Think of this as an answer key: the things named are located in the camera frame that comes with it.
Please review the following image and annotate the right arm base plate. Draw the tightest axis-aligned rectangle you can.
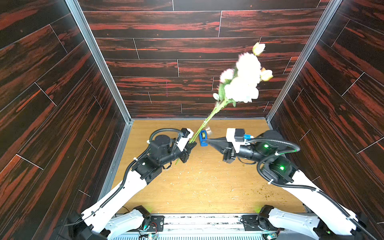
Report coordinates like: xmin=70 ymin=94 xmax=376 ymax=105
xmin=240 ymin=215 xmax=270 ymax=232

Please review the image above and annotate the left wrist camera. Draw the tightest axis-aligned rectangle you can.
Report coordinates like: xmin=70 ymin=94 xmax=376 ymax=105
xmin=177 ymin=128 xmax=194 ymax=152

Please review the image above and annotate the artificial flower bouquet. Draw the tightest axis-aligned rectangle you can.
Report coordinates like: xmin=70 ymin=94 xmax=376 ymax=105
xmin=188 ymin=42 xmax=273 ymax=143

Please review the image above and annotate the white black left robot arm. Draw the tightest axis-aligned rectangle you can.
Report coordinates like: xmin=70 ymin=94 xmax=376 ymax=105
xmin=65 ymin=128 xmax=196 ymax=240

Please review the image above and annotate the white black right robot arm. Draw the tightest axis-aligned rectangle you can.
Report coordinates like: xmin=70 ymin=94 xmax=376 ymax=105
xmin=206 ymin=128 xmax=372 ymax=240

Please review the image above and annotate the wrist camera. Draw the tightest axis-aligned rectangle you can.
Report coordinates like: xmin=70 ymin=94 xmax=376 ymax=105
xmin=226 ymin=128 xmax=253 ymax=153
xmin=177 ymin=128 xmax=194 ymax=152

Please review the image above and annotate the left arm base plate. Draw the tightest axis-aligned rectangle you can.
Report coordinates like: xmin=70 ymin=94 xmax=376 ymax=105
xmin=138 ymin=215 xmax=165 ymax=232

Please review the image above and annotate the clear tape strip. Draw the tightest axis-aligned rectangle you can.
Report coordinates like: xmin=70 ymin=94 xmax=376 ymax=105
xmin=205 ymin=127 xmax=213 ymax=137

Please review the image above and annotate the blue tape dispenser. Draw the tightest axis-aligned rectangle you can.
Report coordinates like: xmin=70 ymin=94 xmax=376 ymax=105
xmin=199 ymin=130 xmax=208 ymax=147

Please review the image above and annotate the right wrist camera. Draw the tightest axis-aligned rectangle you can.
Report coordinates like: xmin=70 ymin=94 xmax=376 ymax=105
xmin=226 ymin=128 xmax=253 ymax=153

